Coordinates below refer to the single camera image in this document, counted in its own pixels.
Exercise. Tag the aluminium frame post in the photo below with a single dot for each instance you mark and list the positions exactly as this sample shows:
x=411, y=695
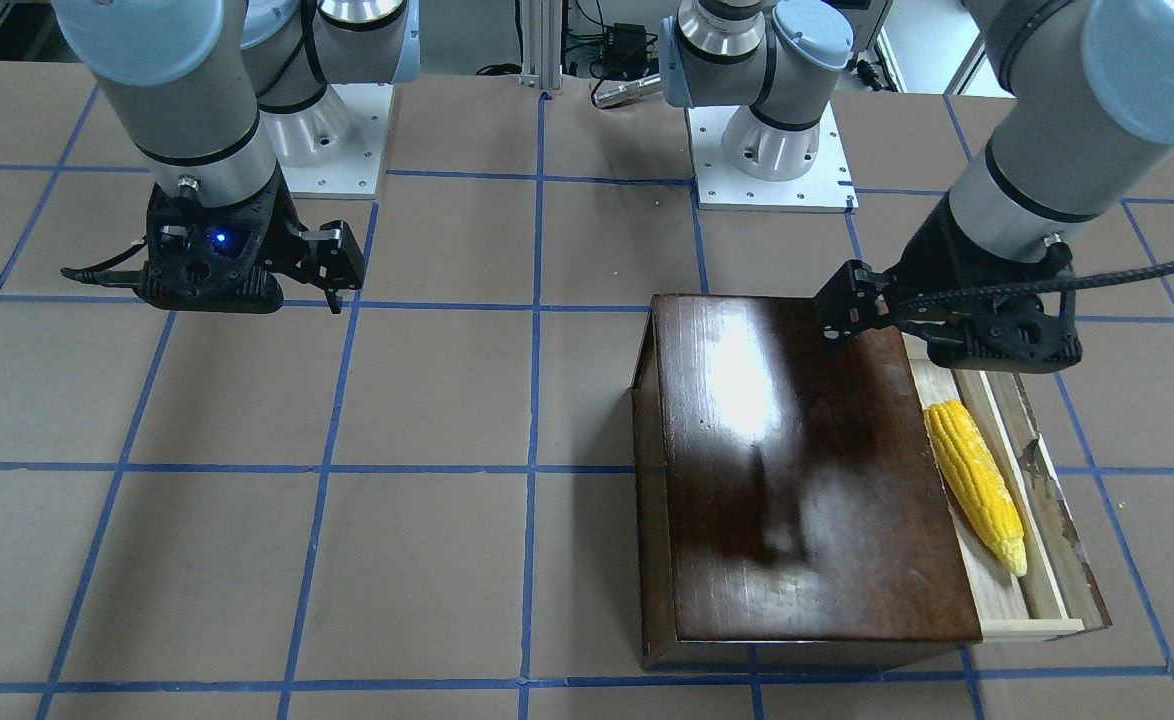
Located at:
x=540, y=41

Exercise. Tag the black electronics box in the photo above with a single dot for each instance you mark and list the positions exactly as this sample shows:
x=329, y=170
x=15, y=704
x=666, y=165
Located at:
x=625, y=40

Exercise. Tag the silver metal cylinder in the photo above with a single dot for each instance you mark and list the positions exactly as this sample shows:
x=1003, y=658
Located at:
x=626, y=92

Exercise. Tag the dark wooden drawer box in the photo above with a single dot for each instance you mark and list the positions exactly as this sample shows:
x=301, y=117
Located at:
x=788, y=499

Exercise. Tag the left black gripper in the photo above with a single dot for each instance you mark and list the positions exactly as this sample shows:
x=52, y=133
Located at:
x=932, y=260

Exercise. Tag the wooden drawer with white handle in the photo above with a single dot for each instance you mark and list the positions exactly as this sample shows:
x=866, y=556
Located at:
x=1058, y=596

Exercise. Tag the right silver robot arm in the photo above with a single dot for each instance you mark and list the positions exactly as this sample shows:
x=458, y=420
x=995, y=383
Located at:
x=220, y=97

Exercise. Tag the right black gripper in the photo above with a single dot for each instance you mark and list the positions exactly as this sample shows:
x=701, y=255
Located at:
x=285, y=237

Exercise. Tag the yellow corn cob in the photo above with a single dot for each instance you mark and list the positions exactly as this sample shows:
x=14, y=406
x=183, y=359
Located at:
x=972, y=473

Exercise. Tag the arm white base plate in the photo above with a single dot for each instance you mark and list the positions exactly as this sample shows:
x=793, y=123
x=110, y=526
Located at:
x=744, y=166
x=335, y=149

